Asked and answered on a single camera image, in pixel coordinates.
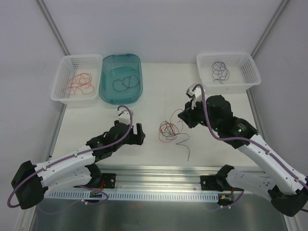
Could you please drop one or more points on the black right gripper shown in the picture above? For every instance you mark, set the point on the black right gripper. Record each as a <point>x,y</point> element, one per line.
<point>190,115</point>

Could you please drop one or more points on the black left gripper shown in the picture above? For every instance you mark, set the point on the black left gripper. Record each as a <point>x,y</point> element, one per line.
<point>134,135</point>

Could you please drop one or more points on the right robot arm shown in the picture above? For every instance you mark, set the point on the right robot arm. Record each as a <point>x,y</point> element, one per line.
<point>285,188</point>

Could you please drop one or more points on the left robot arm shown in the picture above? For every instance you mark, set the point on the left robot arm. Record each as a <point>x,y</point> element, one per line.
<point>33,182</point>

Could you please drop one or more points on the white plastic basket right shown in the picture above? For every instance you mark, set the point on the white plastic basket right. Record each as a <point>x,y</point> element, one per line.
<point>227,72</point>

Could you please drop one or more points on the white plastic basket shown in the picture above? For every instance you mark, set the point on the white plastic basket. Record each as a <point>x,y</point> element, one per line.
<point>77,79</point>
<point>227,72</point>

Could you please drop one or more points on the teal transparent plastic tub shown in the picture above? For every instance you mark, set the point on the teal transparent plastic tub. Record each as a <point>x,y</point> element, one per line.
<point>121,79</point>

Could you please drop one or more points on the white plastic basket left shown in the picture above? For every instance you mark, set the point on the white plastic basket left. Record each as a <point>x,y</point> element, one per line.
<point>77,79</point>

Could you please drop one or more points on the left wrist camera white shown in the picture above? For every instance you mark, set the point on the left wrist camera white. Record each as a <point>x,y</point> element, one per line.
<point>124,116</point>

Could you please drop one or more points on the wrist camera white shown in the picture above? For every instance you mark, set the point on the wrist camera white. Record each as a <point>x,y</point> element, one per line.
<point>124,116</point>
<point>195,92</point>

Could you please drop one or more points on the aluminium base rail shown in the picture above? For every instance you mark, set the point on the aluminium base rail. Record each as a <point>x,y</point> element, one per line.
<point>158,178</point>

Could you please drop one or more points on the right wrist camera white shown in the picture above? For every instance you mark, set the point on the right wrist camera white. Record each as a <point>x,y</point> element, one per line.
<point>195,92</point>

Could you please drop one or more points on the white slotted cable duct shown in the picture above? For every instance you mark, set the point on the white slotted cable duct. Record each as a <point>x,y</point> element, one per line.
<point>136,196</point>

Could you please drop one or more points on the aluminium frame post right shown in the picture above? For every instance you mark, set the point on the aluminium frame post right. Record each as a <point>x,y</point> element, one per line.
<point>269,27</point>

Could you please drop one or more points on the aluminium frame post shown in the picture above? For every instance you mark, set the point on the aluminium frame post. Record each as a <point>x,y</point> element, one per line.
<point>52,25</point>
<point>269,27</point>

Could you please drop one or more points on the aluminium frame post left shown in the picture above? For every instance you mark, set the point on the aluminium frame post left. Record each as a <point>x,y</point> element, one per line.
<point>52,25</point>

